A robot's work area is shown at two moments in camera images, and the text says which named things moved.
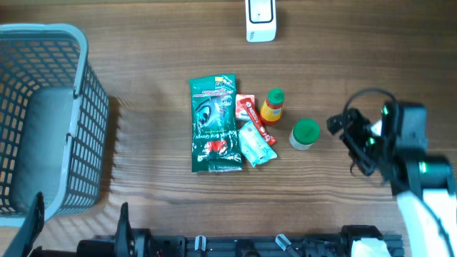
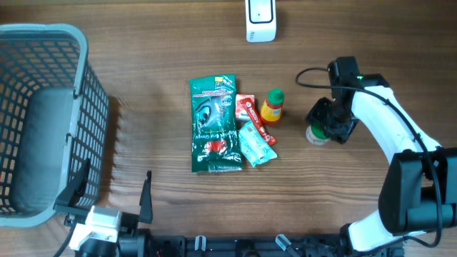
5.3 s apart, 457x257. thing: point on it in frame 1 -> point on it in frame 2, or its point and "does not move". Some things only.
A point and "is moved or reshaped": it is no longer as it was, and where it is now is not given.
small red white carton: [240, 112] does not move
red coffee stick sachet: [248, 104] does not move
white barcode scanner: [260, 21] does not move
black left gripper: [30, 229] -> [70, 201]
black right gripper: [360, 125] -> [341, 132]
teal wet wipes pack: [253, 145] does not move
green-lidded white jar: [305, 133] is moved or reshaped
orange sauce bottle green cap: [271, 108] does not move
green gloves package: [214, 132] does not move
